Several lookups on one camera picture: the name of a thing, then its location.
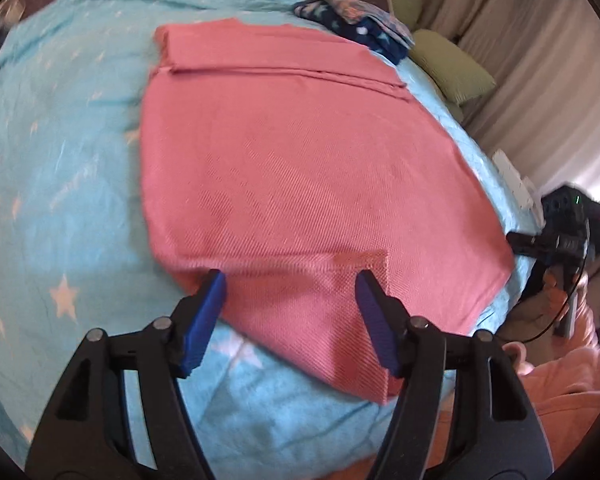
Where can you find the light blue star blanket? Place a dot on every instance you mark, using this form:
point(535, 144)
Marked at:
point(70, 185)

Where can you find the white power strip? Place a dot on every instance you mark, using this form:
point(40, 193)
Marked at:
point(512, 177)

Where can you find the small green pillow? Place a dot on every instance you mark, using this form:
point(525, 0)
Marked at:
point(405, 5)

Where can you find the person's pink clothing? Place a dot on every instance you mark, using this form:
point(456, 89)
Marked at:
point(570, 385)

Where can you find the folded floral cloth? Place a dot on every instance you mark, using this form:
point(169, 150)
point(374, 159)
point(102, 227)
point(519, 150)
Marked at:
point(370, 12)

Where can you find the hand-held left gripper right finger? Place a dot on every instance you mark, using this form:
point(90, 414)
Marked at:
point(375, 320)

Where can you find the folded navy moon print cloth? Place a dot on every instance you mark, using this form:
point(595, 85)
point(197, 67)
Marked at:
point(380, 40)

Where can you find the large green pillow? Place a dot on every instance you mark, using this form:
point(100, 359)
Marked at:
point(450, 65)

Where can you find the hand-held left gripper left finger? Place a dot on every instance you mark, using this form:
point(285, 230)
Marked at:
point(205, 320)

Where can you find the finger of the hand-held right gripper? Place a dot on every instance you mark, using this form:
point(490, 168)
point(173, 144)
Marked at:
point(525, 243)

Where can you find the pink sweater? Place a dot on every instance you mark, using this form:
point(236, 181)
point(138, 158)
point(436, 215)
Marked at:
point(290, 160)

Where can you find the white pleated curtain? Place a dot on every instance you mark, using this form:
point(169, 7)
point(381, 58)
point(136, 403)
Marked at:
point(545, 85)

